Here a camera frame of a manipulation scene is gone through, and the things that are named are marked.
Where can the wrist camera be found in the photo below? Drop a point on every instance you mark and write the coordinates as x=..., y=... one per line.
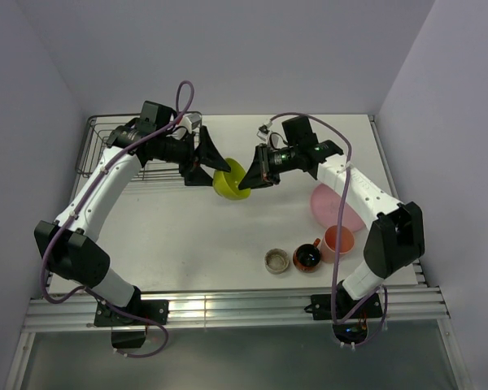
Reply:
x=274, y=140
x=191, y=121

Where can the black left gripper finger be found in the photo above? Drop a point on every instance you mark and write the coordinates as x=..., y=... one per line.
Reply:
x=195, y=176
x=208, y=154

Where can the speckled ceramic cup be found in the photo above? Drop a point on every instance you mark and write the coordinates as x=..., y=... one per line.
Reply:
x=276, y=261

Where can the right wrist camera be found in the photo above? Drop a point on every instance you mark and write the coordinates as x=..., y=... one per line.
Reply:
x=274, y=140

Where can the orange black mug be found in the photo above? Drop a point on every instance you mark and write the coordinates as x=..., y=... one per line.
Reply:
x=306, y=258

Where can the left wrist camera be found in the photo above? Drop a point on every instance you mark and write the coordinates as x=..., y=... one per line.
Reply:
x=191, y=121

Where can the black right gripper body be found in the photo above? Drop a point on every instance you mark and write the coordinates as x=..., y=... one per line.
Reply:
x=281, y=161

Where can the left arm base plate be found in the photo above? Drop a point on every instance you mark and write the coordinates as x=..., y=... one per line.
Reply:
x=130, y=327

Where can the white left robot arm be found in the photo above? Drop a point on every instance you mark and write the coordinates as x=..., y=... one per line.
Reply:
x=68, y=245

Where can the green bowl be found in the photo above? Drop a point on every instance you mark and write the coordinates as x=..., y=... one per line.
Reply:
x=226, y=184

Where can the pink tumbler cup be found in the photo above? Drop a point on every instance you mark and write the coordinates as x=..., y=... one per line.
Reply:
x=335, y=241

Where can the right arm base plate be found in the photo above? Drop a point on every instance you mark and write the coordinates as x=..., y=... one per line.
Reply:
x=320, y=307

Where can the aluminium table rail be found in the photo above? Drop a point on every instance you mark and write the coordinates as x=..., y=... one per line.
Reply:
x=246, y=308

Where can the pink plate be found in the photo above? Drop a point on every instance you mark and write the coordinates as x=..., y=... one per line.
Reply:
x=324, y=206

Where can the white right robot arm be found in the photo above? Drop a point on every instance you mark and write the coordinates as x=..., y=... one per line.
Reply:
x=395, y=230

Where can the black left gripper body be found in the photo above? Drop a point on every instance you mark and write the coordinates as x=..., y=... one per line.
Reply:
x=181, y=153

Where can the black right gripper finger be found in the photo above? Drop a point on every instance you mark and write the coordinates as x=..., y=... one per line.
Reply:
x=253, y=177
x=263, y=184

